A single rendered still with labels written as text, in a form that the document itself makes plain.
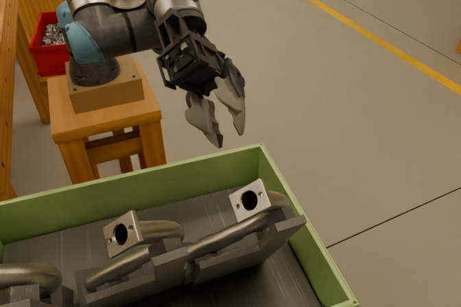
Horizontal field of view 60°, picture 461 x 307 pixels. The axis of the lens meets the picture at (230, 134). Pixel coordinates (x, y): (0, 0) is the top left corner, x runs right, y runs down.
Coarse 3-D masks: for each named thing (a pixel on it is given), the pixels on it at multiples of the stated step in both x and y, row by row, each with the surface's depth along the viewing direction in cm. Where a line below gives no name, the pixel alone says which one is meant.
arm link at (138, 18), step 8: (144, 8) 74; (128, 16) 72; (136, 16) 72; (144, 16) 72; (152, 16) 71; (136, 24) 71; (144, 24) 72; (152, 24) 72; (136, 32) 71; (144, 32) 72; (152, 32) 72; (136, 40) 72; (144, 40) 73; (152, 40) 73; (144, 48) 74; (152, 48) 76; (160, 48) 77
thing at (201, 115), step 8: (192, 96) 60; (192, 104) 59; (200, 104) 61; (208, 104) 60; (192, 112) 58; (200, 112) 59; (208, 112) 60; (192, 120) 57; (200, 120) 58; (208, 120) 59; (200, 128) 58; (208, 128) 59; (216, 128) 59; (208, 136) 59; (216, 136) 58; (216, 144) 58
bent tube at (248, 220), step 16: (240, 192) 53; (256, 192) 52; (272, 192) 56; (240, 208) 53; (256, 208) 51; (272, 208) 55; (240, 224) 67; (256, 224) 66; (208, 240) 70; (224, 240) 68; (240, 240) 68; (192, 256) 71
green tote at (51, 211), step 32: (192, 160) 89; (224, 160) 92; (256, 160) 95; (64, 192) 82; (96, 192) 85; (128, 192) 88; (160, 192) 92; (192, 192) 95; (288, 192) 82; (0, 224) 82; (32, 224) 85; (64, 224) 88; (0, 256) 83; (320, 256) 72; (320, 288) 75
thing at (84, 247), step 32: (224, 192) 97; (96, 224) 89; (192, 224) 89; (224, 224) 89; (32, 256) 83; (64, 256) 83; (96, 256) 83; (288, 256) 83; (192, 288) 78; (224, 288) 78; (256, 288) 78; (288, 288) 78
